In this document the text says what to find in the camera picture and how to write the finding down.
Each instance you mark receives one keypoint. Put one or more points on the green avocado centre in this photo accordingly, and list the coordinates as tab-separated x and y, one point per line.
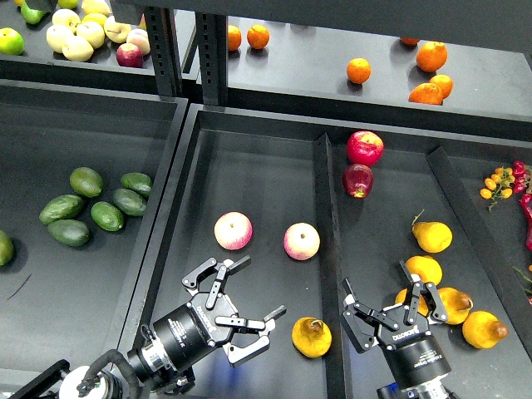
107	216

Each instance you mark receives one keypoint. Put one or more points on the green avocado top left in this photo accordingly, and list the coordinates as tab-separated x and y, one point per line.
86	182

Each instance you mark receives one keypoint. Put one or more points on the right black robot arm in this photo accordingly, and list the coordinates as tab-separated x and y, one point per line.
433	389

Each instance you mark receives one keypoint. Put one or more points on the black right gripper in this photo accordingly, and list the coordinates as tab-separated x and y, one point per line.
413	354

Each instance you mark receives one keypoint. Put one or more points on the pink apple right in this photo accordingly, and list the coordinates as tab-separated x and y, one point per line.
301	241

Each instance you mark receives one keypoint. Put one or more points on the red chili peppers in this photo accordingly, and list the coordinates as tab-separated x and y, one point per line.
522	185

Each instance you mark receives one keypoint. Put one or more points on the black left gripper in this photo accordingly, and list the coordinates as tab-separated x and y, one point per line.
194	326

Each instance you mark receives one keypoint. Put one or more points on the large orange top right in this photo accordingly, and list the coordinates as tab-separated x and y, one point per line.
432	56

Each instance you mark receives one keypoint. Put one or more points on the black middle tray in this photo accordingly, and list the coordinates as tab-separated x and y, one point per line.
261	164

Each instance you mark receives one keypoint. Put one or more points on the orange centre shelf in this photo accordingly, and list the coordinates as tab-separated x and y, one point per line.
358	70

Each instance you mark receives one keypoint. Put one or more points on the orange cherry tomato vine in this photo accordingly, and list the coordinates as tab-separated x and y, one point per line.
498	186

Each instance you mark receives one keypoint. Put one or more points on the black tray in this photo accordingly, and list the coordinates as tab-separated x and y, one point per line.
261	164
59	302

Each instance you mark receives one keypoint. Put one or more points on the black shelf post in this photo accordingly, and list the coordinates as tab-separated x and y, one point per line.
212	43
160	24

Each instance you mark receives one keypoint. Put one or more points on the orange behind post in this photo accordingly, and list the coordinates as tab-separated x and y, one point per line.
234	38

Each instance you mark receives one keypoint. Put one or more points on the yellow pear lower left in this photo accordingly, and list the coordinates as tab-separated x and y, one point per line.
401	297

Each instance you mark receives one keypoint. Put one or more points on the orange top middle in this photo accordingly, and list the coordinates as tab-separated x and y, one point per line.
258	37

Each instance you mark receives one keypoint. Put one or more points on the yellow pear lower middle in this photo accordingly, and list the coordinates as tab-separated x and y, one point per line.
457	304

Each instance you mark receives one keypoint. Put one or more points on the pink apple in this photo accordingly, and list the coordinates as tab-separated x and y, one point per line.
301	241
233	230

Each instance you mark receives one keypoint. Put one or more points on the black right shelf post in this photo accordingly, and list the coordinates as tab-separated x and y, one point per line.
212	43

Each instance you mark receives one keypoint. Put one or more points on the pink peach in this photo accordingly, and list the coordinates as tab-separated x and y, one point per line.
139	38

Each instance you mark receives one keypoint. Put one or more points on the orange under shelf edge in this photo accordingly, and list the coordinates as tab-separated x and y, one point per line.
409	41

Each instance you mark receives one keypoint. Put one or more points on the pink apple left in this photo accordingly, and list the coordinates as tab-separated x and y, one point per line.
233	230

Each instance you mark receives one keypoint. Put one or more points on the black left shelf post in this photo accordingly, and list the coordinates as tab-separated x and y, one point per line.
160	24

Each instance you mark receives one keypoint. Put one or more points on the green avocado top right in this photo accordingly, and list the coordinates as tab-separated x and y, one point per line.
138	182

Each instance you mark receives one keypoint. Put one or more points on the orange front right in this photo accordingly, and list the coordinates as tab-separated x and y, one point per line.
426	93

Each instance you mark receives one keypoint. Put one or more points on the yellow pear lower right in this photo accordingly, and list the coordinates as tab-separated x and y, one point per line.
483	330

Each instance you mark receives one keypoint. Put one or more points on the dark red apple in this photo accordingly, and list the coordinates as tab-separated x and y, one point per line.
357	180

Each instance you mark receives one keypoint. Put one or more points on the green avocado bottom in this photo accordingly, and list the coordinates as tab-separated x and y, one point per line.
70	232

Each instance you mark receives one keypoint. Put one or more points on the green avocado at edge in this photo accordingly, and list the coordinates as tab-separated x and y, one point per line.
6	248

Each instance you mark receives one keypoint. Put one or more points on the black left tray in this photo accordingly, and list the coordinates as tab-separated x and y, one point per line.
59	302

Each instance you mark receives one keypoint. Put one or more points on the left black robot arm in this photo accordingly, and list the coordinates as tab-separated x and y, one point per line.
148	368

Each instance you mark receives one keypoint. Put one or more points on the bright red apple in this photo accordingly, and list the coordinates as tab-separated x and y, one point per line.
364	148

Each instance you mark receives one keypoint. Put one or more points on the red apple on shelf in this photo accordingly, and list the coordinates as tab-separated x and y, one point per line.
129	55

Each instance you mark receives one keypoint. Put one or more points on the stray yellow pear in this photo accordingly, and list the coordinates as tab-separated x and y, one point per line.
312	337

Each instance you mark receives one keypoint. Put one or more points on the orange right small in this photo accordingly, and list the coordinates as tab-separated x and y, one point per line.
444	82

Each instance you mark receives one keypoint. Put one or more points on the green avocado middle right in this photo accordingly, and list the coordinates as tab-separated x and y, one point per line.
129	202

